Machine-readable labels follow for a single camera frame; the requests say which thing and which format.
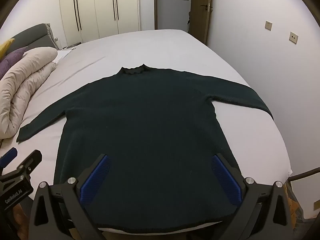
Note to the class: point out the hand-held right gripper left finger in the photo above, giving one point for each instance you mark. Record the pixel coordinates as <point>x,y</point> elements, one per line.
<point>96,178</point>

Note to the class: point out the bed with white sheet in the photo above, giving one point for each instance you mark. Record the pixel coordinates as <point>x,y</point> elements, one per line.
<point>162,50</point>

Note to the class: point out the cream wardrobe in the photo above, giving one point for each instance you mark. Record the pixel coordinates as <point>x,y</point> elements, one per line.
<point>100,7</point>

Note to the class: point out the brown wooden door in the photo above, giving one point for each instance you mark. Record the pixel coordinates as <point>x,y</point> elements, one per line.
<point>200,22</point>

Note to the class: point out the dark green sweater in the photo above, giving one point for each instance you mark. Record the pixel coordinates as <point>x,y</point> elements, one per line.
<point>150,130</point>

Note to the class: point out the yellow pillow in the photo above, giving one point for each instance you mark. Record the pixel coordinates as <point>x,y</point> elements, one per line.
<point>5,46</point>

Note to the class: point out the wall socket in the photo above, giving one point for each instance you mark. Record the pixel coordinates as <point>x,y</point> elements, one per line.
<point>293,37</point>

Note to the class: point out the beige duvet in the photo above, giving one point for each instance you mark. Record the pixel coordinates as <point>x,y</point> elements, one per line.
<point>22,85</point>

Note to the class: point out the dark curved bar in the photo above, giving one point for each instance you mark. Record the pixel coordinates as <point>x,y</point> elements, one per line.
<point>305,173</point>

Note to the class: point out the purple pillow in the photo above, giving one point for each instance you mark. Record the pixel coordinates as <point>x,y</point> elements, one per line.
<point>11,58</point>

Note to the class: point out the wall switch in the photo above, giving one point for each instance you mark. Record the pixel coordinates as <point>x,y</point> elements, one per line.
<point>268,25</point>

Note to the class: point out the grey padded headboard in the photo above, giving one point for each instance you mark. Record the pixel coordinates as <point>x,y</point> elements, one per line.
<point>32,36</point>

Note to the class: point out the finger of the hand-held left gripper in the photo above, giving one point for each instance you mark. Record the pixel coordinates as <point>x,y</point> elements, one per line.
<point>8,156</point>
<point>28,162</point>

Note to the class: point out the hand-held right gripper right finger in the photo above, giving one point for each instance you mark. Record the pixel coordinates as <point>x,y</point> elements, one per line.
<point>225,178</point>

